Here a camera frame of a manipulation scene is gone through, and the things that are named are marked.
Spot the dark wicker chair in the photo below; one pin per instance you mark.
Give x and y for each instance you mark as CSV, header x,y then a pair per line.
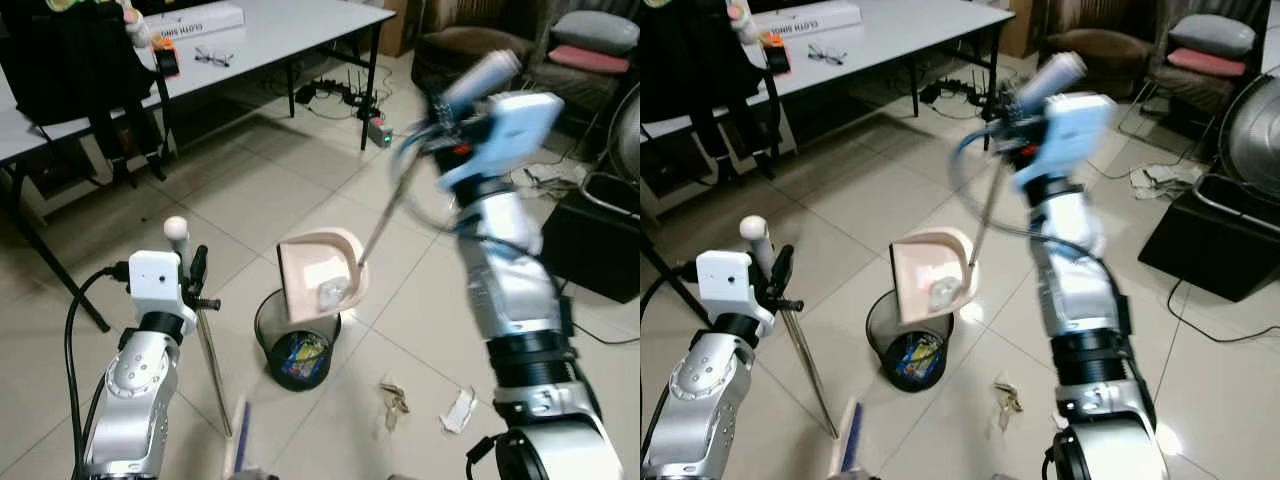
x,y
565,88
1175,95

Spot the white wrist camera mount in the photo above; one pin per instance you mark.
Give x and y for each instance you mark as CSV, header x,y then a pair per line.
x,y
510,130
722,280
1070,130
152,278

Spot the white table with black legs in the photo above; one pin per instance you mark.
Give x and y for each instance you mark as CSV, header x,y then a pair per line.
x,y
910,35
290,35

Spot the black power strip with plugs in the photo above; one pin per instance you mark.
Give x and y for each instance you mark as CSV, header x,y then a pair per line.
x,y
942,92
325,95

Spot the black box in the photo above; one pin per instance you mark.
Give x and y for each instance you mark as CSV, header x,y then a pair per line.
x,y
590,240
1215,245

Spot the long white printed box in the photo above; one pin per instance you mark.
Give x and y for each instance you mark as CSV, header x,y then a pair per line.
x,y
810,20
195,22

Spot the grey rag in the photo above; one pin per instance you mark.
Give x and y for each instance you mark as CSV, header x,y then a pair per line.
x,y
550,178
1165,180

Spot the small orange black device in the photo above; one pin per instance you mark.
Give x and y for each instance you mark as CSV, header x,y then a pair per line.
x,y
779,60
166,60

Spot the grey cushion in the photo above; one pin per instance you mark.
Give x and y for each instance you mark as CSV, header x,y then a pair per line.
x,y
595,30
1218,35

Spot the pink cushion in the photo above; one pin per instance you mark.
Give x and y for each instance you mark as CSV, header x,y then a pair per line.
x,y
588,58
1208,62

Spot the black mesh waste bin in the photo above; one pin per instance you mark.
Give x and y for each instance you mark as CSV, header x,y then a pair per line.
x,y
272,345
882,345

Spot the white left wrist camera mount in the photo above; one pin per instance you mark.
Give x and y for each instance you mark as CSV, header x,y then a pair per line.
x,y
152,278
722,280

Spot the black eyeglasses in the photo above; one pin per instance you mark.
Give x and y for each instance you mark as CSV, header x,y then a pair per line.
x,y
214,57
828,55

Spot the small brown wrapper scrap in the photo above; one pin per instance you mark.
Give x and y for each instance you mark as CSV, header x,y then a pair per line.
x,y
1008,398
394,398

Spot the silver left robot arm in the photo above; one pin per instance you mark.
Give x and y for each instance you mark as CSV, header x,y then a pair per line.
x,y
135,385
700,390

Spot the brown cardboard box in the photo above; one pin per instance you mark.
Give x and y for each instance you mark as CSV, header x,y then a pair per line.
x,y
1020,25
400,25

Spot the power strip with green light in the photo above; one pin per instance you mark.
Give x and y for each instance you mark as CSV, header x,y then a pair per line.
x,y
379,132

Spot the round metal floor fan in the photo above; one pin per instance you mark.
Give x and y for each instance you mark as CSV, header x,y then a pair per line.
x,y
628,130
1255,130

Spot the pale plush toy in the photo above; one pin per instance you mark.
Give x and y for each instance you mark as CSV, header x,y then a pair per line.
x,y
742,25
136,25

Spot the black backpack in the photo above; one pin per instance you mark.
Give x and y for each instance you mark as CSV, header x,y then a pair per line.
x,y
70,60
690,60

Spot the crumpled white paper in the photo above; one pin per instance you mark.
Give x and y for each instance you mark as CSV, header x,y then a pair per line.
x,y
459,410

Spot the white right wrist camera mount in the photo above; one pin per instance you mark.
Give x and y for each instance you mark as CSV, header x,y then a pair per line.
x,y
510,130
1070,130

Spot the blue package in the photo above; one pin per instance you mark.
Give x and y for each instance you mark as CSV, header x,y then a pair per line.
x,y
920,360
305,358

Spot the brown armchair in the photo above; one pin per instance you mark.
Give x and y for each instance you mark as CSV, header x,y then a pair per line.
x,y
1095,50
470,50

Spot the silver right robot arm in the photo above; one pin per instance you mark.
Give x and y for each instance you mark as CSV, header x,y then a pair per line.
x,y
515,300
1085,300

